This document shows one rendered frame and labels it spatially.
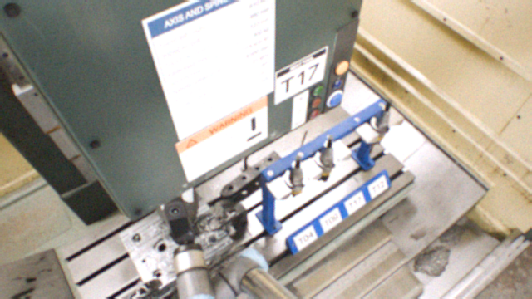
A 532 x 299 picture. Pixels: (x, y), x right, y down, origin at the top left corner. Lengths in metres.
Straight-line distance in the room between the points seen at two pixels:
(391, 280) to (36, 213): 1.55
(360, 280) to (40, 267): 1.25
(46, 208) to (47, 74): 1.64
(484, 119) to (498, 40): 0.30
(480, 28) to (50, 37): 1.22
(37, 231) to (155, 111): 1.55
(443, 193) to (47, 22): 1.53
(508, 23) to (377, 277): 0.94
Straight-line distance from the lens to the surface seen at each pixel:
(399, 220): 1.67
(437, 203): 1.69
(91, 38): 0.41
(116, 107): 0.47
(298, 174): 1.06
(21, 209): 2.10
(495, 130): 1.54
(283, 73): 0.59
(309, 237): 1.34
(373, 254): 1.59
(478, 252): 1.80
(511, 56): 1.38
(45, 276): 1.81
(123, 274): 1.41
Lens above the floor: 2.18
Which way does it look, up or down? 56 degrees down
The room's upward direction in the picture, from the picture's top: 1 degrees counter-clockwise
